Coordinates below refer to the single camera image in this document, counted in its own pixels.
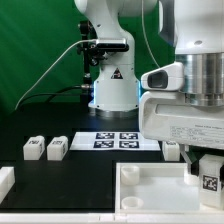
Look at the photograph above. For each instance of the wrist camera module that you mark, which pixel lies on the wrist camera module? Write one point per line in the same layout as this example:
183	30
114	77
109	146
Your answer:
166	78

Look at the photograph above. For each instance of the black camera on stand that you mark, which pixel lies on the black camera on stand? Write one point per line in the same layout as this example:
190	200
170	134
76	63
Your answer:
94	51

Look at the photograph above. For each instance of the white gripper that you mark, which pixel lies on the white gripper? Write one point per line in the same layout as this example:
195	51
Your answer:
164	116

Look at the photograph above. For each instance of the white obstacle fixture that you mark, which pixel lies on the white obstacle fixture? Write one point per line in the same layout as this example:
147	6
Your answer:
7	180

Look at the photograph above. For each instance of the white sheet with tags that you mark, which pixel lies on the white sheet with tags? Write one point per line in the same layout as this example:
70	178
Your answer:
131	141

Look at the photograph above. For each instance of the white front rail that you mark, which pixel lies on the white front rail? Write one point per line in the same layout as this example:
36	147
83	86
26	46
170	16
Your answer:
110	219

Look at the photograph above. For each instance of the white square tabletop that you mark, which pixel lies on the white square tabletop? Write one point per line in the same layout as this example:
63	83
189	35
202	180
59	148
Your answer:
158	188

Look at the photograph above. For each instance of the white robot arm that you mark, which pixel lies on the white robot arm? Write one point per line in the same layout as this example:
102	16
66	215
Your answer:
194	27

